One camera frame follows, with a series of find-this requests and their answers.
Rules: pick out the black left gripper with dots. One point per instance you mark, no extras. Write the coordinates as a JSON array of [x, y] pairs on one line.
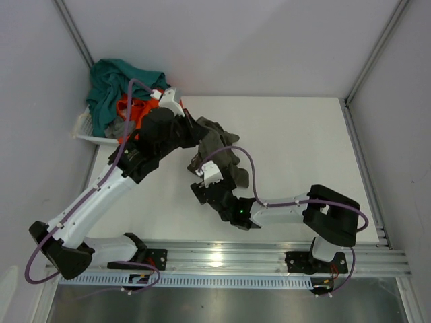
[[195, 130]]

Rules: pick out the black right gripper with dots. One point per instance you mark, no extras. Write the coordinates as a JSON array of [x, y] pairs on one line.
[[199, 190]]

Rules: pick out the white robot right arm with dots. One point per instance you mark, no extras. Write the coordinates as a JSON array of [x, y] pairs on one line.
[[332, 217]]

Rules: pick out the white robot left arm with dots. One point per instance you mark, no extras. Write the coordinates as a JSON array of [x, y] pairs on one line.
[[63, 240]]

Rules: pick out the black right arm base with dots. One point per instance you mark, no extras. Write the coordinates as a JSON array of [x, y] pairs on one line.
[[303, 262]]

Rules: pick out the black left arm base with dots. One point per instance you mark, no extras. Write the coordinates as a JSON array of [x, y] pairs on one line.
[[156, 258]]

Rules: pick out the orange shorts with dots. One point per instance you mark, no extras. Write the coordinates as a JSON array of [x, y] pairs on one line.
[[134, 109]]

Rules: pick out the grey shorts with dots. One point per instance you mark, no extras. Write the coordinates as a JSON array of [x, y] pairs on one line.
[[116, 129]]

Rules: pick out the teal shorts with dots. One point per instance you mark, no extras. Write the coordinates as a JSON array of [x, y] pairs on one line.
[[110, 80]]

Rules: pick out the white plastic laundry basket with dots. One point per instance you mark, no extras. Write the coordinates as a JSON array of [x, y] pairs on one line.
[[83, 129]]

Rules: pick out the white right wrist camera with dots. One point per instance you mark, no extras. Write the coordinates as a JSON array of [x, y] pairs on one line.
[[210, 173]]

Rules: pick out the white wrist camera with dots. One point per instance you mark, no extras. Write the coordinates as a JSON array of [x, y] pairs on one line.
[[210, 173], [170, 99]]

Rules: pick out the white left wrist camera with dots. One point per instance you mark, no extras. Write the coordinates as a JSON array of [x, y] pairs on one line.
[[170, 99]]

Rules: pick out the aluminium mounting rail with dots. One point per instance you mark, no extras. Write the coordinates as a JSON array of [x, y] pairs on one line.
[[231, 258]]

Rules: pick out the white slotted cable duct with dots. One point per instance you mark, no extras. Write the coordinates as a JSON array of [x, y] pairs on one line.
[[198, 281]]

